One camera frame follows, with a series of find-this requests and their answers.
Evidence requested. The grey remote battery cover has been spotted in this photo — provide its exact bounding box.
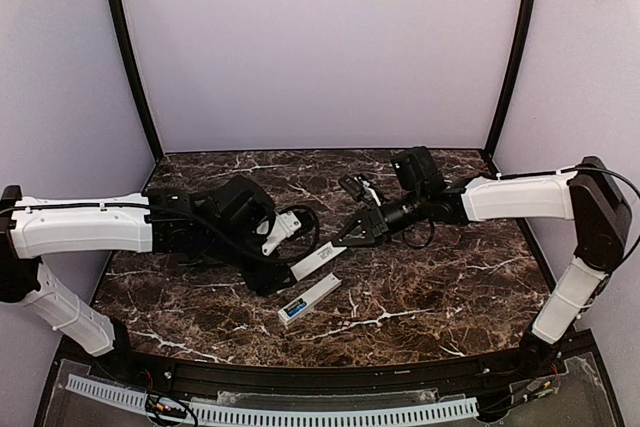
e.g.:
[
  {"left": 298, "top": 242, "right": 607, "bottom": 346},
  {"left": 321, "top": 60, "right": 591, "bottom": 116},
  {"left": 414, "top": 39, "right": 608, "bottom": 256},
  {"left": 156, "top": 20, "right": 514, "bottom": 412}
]
[{"left": 291, "top": 242, "right": 346, "bottom": 281}]

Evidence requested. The blue AA battery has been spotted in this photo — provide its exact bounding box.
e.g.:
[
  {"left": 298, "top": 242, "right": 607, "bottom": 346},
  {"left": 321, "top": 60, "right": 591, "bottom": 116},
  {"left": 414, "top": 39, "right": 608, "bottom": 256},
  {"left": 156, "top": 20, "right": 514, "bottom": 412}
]
[{"left": 284, "top": 299, "right": 307, "bottom": 318}]

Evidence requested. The white remote control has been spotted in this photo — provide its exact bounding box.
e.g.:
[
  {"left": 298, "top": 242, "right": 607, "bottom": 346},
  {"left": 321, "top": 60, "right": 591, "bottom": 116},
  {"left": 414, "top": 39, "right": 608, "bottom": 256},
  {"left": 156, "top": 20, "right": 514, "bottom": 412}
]
[{"left": 278, "top": 274, "right": 342, "bottom": 326}]

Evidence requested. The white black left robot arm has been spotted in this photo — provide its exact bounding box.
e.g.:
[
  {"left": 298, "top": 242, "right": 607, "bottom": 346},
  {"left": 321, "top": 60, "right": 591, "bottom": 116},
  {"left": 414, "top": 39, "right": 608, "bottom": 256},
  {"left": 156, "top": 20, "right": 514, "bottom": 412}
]
[{"left": 1, "top": 177, "right": 302, "bottom": 357}]

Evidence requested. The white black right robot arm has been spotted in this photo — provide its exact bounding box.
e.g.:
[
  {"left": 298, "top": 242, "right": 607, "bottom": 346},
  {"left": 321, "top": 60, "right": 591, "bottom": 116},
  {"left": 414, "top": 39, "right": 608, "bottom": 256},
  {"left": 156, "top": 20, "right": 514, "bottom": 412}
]
[{"left": 332, "top": 147, "right": 639, "bottom": 345}]

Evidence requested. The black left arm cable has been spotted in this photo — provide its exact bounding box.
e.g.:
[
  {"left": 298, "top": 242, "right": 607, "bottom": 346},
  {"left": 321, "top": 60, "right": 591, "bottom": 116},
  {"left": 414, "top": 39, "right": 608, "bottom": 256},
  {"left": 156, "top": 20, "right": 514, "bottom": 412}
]
[{"left": 149, "top": 204, "right": 321, "bottom": 268}]

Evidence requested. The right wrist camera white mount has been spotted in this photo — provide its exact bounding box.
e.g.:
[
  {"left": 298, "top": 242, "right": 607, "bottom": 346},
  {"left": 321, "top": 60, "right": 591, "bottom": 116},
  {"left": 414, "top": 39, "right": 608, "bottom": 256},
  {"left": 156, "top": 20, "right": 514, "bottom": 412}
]
[{"left": 338, "top": 174, "right": 385, "bottom": 207}]

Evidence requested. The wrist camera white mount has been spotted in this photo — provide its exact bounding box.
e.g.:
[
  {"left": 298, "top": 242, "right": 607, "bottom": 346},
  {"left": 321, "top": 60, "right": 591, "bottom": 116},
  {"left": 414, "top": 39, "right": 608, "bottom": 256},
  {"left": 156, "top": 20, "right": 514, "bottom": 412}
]
[
  {"left": 338, "top": 174, "right": 385, "bottom": 207},
  {"left": 256, "top": 211, "right": 301, "bottom": 256}
]

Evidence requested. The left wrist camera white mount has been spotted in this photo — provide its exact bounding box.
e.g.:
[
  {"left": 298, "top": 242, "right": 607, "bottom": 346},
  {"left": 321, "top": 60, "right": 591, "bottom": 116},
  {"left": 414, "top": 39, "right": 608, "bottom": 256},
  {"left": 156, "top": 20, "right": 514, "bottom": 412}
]
[{"left": 256, "top": 211, "right": 301, "bottom": 256}]

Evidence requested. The centre white cable duct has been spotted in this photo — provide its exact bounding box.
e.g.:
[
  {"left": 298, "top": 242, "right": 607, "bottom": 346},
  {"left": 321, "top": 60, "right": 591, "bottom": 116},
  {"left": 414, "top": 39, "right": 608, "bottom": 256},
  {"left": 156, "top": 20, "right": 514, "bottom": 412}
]
[{"left": 189, "top": 395, "right": 479, "bottom": 424}]

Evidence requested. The white cable duct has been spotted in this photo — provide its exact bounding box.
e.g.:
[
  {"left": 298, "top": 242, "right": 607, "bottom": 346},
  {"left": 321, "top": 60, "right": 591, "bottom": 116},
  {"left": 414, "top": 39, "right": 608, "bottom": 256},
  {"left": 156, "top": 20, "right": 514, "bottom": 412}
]
[
  {"left": 65, "top": 374, "right": 147, "bottom": 414},
  {"left": 189, "top": 395, "right": 479, "bottom": 424}
]

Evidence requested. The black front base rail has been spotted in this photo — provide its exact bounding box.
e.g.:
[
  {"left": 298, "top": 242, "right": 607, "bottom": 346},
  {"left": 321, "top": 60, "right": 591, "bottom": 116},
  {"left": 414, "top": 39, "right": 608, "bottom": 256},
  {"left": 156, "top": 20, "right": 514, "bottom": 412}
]
[{"left": 59, "top": 334, "right": 601, "bottom": 401}]

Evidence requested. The left white cable duct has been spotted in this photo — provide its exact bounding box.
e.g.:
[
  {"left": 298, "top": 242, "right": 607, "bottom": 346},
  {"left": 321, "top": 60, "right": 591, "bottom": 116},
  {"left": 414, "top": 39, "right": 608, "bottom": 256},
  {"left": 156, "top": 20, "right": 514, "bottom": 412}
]
[{"left": 65, "top": 374, "right": 147, "bottom": 414}]

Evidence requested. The black right frame post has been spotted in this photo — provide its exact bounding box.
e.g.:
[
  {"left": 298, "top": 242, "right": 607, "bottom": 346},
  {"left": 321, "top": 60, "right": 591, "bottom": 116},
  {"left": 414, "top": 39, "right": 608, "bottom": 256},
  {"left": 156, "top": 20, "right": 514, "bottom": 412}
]
[{"left": 483, "top": 0, "right": 535, "bottom": 159}]

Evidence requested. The black frame post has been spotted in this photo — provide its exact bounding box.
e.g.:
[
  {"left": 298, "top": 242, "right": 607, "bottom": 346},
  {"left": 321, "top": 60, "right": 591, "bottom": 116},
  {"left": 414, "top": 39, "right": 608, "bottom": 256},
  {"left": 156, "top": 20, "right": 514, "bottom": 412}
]
[
  {"left": 107, "top": 0, "right": 164, "bottom": 163},
  {"left": 483, "top": 0, "right": 535, "bottom": 159}
]

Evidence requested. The black left frame post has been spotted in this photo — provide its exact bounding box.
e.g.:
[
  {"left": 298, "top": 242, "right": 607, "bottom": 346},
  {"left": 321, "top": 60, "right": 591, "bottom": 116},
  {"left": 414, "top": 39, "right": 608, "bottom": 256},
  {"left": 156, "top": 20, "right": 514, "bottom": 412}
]
[{"left": 107, "top": 0, "right": 164, "bottom": 163}]

